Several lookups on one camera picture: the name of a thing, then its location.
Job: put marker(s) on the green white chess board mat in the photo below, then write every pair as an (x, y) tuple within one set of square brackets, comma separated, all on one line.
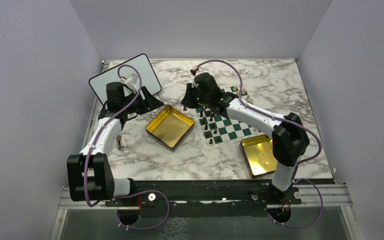
[(231, 131)]

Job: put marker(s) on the tin with dark pieces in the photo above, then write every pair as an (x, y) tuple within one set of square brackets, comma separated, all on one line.
[(170, 127)]

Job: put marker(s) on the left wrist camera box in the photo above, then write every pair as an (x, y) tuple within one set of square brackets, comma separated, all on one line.
[(130, 82)]

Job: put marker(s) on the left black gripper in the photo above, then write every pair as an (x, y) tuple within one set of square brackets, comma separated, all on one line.
[(149, 103)]

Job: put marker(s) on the empty gold tin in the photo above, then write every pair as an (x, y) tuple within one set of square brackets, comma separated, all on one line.
[(257, 152)]

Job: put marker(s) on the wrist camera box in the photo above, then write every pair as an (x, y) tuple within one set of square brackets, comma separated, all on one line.
[(130, 82), (195, 71)]

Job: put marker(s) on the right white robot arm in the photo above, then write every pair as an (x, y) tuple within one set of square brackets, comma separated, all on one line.
[(289, 138)]

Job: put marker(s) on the white chess pieces group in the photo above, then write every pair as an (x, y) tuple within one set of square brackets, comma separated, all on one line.
[(243, 93)]

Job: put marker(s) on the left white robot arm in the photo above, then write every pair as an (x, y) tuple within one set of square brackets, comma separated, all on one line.
[(89, 173)]

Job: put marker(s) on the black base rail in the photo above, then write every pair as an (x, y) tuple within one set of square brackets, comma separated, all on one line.
[(205, 198)]

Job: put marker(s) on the small whiteboard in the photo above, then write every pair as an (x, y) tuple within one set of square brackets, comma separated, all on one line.
[(127, 72)]

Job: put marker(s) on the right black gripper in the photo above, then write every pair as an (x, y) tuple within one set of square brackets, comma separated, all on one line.
[(186, 101)]

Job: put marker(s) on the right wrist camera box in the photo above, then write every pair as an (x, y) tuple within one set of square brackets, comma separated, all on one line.
[(195, 71)]

